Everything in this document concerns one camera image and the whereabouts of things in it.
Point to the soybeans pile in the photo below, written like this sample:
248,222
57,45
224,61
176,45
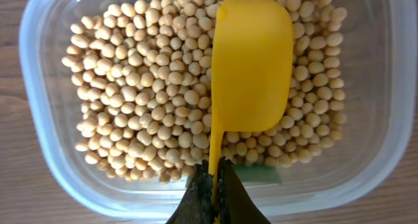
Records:
142,72

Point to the clear plastic container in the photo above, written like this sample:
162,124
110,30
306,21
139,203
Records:
379,66

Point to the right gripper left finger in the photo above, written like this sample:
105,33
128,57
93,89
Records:
196,205

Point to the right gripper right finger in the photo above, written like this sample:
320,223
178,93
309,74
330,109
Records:
235,205

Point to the yellow measuring scoop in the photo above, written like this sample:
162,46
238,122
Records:
252,58

